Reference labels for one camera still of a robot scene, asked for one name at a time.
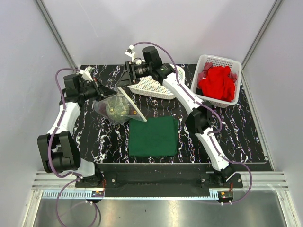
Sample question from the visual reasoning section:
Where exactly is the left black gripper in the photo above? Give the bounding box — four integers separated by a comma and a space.
79, 78, 117, 102

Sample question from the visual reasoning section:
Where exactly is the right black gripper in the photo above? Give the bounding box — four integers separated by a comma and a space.
116, 61, 152, 88

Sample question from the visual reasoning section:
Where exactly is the clear zip top bag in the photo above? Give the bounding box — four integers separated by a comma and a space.
93, 87, 147, 125

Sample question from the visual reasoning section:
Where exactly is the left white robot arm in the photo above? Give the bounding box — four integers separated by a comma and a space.
37, 66, 116, 187

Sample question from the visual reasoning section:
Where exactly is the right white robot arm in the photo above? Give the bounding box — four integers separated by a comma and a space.
116, 45, 235, 188

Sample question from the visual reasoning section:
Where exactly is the green fake melon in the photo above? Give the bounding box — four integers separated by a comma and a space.
106, 96, 130, 124

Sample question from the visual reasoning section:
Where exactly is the folded green cloth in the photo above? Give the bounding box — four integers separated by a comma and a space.
128, 116, 178, 157

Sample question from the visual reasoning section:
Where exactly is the white rectangular perforated basket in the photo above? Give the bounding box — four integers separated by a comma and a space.
190, 54, 242, 108

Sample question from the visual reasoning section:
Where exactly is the pink cloth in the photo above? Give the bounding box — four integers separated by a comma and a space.
197, 62, 238, 82

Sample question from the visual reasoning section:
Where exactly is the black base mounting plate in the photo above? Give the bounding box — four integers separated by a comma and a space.
76, 163, 243, 199

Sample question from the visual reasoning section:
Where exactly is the red cloth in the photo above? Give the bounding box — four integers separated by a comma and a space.
197, 68, 235, 102

